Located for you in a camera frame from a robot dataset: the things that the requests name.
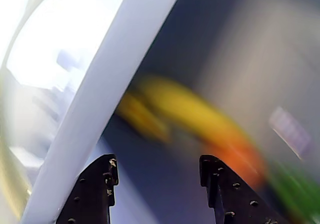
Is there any yellow toy banana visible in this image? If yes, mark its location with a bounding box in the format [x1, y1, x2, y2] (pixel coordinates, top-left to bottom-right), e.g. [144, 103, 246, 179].
[139, 74, 251, 150]

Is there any gold cabinet door handle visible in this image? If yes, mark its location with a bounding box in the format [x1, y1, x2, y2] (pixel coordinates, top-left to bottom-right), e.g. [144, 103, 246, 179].
[0, 141, 32, 211]

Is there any small yellow toy food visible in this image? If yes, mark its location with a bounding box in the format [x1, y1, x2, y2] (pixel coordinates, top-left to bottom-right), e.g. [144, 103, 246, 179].
[116, 91, 171, 142]

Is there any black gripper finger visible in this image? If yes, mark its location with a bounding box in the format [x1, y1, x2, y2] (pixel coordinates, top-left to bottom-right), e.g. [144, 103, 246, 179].
[57, 154, 120, 224]
[199, 154, 288, 224]

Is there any green toy food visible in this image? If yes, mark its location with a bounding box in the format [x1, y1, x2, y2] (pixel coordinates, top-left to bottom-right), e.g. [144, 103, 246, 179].
[269, 166, 320, 224]

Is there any blue toy kitchen body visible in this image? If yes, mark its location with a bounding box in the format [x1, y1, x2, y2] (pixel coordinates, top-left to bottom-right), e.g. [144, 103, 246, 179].
[99, 0, 320, 224]

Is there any orange toy food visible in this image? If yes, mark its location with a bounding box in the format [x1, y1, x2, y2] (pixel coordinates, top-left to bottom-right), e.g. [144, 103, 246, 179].
[207, 134, 268, 187]

